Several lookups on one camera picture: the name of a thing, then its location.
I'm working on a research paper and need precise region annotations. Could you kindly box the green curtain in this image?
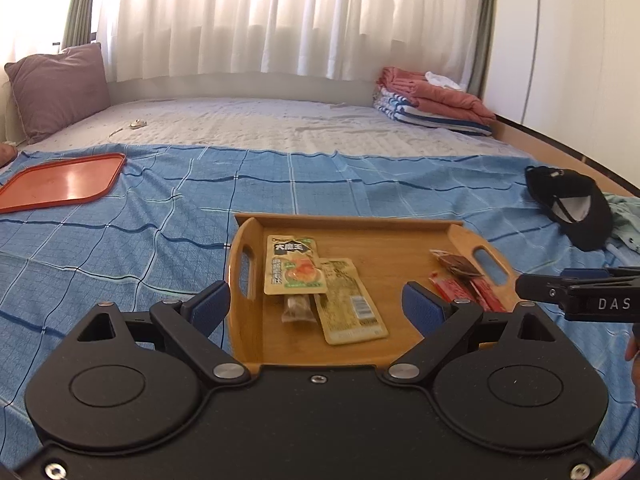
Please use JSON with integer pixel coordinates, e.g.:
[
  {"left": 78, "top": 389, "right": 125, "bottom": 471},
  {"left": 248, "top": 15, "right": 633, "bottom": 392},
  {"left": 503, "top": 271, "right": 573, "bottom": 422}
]
[
  {"left": 470, "top": 0, "right": 501, "bottom": 111},
  {"left": 60, "top": 0, "right": 101, "bottom": 53}
]

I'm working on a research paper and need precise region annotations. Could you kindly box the yellow snack packet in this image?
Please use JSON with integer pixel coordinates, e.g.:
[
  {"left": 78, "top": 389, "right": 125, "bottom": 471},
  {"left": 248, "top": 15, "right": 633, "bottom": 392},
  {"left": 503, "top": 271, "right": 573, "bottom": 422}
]
[{"left": 312, "top": 257, "right": 390, "bottom": 346}]

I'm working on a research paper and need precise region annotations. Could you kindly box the purple pillow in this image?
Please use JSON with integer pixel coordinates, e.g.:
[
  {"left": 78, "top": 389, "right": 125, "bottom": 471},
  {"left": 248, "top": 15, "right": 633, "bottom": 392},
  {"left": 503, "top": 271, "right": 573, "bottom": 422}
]
[{"left": 4, "top": 42, "right": 112, "bottom": 145}]

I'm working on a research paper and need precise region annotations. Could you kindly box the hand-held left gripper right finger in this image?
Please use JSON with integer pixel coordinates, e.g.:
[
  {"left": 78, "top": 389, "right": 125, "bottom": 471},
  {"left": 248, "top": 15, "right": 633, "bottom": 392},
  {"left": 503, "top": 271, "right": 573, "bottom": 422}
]
[{"left": 385, "top": 282, "right": 576, "bottom": 386}]

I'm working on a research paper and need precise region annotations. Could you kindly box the folded blankets stack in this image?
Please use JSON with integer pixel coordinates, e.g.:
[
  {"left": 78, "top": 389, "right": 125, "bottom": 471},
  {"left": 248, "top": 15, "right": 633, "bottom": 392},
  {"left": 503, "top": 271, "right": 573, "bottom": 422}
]
[{"left": 377, "top": 66, "right": 497, "bottom": 128}]

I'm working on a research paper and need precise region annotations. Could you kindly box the folded blue striped blanket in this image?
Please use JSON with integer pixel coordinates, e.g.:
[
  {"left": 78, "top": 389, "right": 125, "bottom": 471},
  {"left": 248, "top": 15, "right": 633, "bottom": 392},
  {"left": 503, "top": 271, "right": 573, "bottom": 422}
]
[{"left": 372, "top": 87, "right": 493, "bottom": 137}]

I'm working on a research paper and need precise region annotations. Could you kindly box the long red snack bar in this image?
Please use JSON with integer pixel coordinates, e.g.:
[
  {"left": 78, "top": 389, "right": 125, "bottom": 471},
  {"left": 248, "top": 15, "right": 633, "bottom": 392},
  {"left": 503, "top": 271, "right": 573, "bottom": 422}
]
[{"left": 467, "top": 277, "right": 516, "bottom": 313}]

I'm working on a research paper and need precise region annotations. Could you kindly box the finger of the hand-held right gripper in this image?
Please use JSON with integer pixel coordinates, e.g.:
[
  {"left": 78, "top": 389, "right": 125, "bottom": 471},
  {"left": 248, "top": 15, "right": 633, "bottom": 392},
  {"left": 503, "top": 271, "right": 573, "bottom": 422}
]
[
  {"left": 560, "top": 266, "right": 640, "bottom": 286},
  {"left": 515, "top": 272, "right": 576, "bottom": 306}
]

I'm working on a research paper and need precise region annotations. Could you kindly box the gold snack packet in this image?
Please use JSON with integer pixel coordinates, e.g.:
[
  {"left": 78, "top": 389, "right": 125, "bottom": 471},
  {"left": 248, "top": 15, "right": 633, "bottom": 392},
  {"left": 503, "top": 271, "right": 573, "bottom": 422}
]
[{"left": 263, "top": 235, "right": 328, "bottom": 296}]

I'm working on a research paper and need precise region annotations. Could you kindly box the pale green garment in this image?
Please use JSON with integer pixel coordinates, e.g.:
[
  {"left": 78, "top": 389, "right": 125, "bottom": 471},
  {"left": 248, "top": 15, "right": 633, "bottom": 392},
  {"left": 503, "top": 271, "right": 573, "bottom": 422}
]
[{"left": 602, "top": 192, "right": 640, "bottom": 256}]

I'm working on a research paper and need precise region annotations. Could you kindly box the orange plastic tray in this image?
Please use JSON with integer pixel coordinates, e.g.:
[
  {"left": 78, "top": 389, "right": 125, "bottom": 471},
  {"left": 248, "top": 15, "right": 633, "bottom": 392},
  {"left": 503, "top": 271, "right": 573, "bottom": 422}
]
[{"left": 0, "top": 152, "right": 127, "bottom": 215}]

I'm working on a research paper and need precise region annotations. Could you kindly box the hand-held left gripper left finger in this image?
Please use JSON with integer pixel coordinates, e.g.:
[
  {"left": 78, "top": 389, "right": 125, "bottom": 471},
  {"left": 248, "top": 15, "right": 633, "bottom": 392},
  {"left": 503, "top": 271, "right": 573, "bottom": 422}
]
[{"left": 55, "top": 280, "right": 251, "bottom": 387}]

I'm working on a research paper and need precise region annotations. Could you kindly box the wooden tray with handles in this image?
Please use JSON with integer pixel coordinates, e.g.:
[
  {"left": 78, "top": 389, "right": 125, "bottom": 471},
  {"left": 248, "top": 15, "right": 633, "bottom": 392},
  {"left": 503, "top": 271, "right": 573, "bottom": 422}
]
[{"left": 229, "top": 212, "right": 521, "bottom": 376}]

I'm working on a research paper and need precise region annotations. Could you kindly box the white sheer curtain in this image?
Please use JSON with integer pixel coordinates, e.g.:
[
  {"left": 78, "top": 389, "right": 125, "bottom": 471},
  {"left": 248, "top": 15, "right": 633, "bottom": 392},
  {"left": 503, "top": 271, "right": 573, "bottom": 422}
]
[{"left": 92, "top": 0, "right": 493, "bottom": 83}]

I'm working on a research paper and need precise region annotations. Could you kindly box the white quilted mattress pad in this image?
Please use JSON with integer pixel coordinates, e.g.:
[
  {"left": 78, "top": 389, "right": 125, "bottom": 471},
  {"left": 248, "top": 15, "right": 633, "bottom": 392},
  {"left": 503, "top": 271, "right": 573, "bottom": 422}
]
[{"left": 22, "top": 97, "right": 516, "bottom": 158}]

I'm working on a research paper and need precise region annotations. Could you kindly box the small clear snack packet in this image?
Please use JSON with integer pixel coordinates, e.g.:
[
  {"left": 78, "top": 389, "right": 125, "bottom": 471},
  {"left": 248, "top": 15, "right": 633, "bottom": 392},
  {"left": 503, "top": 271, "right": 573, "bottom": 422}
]
[{"left": 281, "top": 294, "right": 317, "bottom": 323}]

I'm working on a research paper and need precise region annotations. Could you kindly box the square red cracker packet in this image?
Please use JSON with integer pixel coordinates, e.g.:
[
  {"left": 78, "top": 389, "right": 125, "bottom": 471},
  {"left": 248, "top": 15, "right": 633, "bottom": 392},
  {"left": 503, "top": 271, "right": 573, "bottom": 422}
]
[{"left": 428, "top": 271, "right": 473, "bottom": 306}]

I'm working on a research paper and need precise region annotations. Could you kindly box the blue checked bed sheet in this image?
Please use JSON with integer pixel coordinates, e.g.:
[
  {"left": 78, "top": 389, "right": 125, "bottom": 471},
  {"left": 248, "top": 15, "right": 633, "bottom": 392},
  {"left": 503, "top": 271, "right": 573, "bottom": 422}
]
[{"left": 0, "top": 142, "right": 640, "bottom": 411}]

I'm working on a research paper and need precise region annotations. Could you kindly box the white wardrobe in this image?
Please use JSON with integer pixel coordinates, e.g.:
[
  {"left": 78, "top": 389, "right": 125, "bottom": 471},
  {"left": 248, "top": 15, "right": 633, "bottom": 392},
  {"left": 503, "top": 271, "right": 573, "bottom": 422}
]
[{"left": 492, "top": 0, "right": 640, "bottom": 186}]

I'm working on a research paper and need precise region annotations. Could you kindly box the brown snack packet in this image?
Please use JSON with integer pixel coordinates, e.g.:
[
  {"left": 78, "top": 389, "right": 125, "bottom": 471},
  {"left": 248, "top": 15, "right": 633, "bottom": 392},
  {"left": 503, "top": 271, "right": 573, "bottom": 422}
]
[{"left": 430, "top": 249, "right": 483, "bottom": 279}]

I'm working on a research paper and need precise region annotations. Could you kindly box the black cap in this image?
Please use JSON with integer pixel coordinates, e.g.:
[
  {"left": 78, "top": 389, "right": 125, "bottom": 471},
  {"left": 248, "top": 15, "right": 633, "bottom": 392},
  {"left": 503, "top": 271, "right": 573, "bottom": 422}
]
[{"left": 524, "top": 165, "right": 614, "bottom": 252}]

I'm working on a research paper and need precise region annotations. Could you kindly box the person's right hand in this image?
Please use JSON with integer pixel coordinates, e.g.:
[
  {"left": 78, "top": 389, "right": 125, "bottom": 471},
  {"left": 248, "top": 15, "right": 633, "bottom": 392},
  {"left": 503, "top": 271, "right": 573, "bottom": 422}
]
[{"left": 625, "top": 322, "right": 640, "bottom": 406}]

